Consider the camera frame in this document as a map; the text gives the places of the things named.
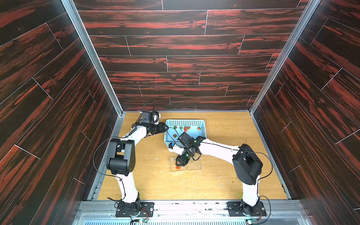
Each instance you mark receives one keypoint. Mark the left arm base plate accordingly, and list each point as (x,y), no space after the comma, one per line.
(135,210)

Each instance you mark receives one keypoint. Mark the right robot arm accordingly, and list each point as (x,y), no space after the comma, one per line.
(247,165)

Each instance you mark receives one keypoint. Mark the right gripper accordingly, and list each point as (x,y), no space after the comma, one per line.
(183,157)

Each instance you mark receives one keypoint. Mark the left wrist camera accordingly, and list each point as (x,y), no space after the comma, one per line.
(150,117)

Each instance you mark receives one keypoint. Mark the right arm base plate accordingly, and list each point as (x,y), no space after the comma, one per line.
(242,209)

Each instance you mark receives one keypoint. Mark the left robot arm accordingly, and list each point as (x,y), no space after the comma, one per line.
(121,159)

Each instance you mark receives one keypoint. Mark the clear plastic clamshell container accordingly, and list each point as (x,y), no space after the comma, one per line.
(192,165)

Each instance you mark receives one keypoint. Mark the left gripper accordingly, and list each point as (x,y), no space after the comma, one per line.
(161,127)

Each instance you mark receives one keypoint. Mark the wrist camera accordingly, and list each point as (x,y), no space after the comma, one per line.
(172,147)
(150,117)

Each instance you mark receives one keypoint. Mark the light blue plastic basket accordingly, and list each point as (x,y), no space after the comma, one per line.
(177,127)

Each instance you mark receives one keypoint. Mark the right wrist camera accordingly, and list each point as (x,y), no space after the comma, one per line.
(172,147)

